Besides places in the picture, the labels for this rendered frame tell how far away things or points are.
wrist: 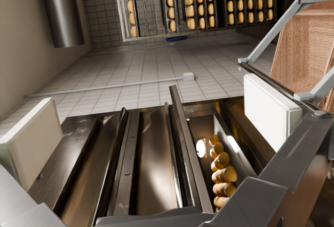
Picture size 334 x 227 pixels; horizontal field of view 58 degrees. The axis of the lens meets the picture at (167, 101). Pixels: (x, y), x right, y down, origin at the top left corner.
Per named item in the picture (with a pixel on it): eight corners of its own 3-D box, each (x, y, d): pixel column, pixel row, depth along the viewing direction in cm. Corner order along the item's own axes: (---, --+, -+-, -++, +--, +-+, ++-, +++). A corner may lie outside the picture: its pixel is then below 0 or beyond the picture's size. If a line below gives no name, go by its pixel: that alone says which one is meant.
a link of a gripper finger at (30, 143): (24, 198, 15) (9, 200, 15) (63, 136, 21) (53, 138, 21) (7, 143, 14) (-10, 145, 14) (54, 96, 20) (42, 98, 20)
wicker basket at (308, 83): (372, 121, 132) (309, 129, 132) (308, 90, 186) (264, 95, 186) (381, 6, 118) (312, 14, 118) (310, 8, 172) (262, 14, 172)
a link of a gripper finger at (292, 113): (287, 109, 14) (303, 107, 14) (243, 73, 20) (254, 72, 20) (286, 166, 15) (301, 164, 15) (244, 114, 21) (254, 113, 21)
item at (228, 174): (241, 273, 156) (231, 274, 156) (221, 212, 201) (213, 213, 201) (237, 171, 137) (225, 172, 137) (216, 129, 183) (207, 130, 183)
